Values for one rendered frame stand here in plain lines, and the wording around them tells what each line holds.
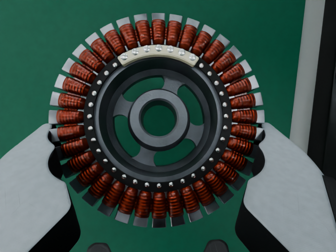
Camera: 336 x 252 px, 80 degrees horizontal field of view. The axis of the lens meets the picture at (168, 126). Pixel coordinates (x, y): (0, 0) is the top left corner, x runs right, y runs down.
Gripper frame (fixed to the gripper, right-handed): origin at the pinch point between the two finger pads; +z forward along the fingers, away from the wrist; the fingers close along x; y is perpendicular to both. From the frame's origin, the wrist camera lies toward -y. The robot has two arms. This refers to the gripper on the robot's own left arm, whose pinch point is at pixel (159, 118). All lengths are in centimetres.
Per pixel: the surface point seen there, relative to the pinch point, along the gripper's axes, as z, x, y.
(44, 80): 7.8, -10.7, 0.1
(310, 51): 9.5, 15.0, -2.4
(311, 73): 8.4, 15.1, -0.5
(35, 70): 8.3, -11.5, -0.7
